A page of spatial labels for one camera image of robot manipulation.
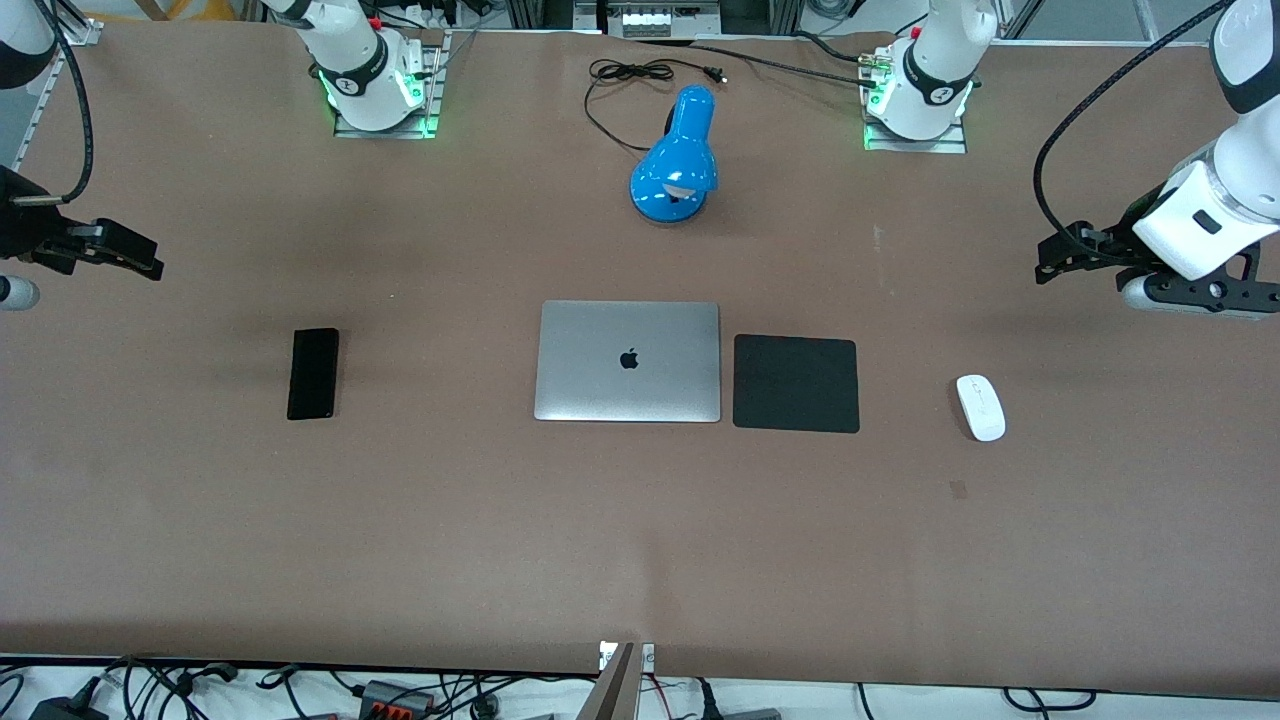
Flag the white computer mouse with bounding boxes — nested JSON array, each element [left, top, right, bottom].
[[955, 374, 1008, 443]]

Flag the black smartphone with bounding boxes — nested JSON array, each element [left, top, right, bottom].
[[287, 327, 340, 422]]

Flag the black mouse pad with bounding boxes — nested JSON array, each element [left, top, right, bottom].
[[733, 334, 861, 435]]

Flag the blue desk lamp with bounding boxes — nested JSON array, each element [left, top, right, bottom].
[[629, 85, 719, 226]]

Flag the silver closed laptop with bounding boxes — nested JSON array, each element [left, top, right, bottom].
[[533, 300, 722, 424]]

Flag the black power adapter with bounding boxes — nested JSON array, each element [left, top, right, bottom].
[[28, 695, 109, 720]]

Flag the black orange connector box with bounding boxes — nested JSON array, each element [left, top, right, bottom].
[[360, 679, 434, 720]]

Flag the wooden beam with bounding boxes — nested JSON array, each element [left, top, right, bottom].
[[575, 643, 641, 720]]

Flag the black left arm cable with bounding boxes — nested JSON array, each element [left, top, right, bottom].
[[1033, 0, 1233, 241]]

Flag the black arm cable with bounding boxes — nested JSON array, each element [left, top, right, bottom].
[[1033, 0, 1233, 241], [12, 0, 95, 207]]

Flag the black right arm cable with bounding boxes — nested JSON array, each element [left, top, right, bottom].
[[12, 0, 95, 207]]

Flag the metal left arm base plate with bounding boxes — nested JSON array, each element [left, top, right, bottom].
[[862, 45, 969, 154]]

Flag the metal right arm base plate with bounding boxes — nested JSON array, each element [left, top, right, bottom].
[[333, 30, 443, 140]]

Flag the thick black braided cable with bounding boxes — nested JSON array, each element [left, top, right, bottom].
[[640, 30, 906, 89]]

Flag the black cable loop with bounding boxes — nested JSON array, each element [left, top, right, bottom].
[[1002, 687, 1098, 714]]

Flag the black cable tangle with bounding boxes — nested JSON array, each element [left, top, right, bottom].
[[95, 655, 601, 720]]

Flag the black lamp power cord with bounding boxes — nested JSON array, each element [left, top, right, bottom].
[[584, 58, 727, 154]]

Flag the white metal bracket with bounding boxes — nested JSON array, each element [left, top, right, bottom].
[[598, 641, 657, 673]]

